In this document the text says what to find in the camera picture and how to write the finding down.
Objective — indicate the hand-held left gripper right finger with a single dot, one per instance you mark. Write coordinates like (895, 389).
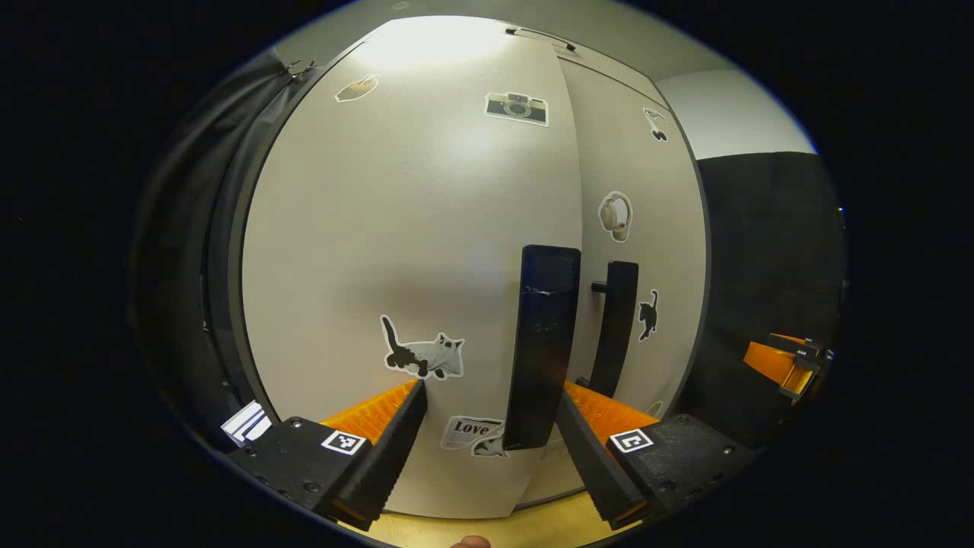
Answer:
(593, 464)

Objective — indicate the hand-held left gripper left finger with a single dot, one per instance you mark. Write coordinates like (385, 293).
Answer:
(392, 449)

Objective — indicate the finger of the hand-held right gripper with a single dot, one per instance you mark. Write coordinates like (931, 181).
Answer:
(810, 348)
(772, 365)

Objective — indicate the white cabinet door headphone sticker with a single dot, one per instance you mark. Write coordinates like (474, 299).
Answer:
(670, 259)

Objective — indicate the white cabinet door camera sticker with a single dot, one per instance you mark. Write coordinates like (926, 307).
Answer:
(396, 213)

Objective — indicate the white and grey cabinet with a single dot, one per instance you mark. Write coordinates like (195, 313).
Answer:
(236, 228)

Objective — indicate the black backdrop cloth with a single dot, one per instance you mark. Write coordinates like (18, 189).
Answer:
(768, 243)
(183, 213)

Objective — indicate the white blue striped card stack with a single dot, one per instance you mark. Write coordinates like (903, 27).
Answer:
(245, 422)

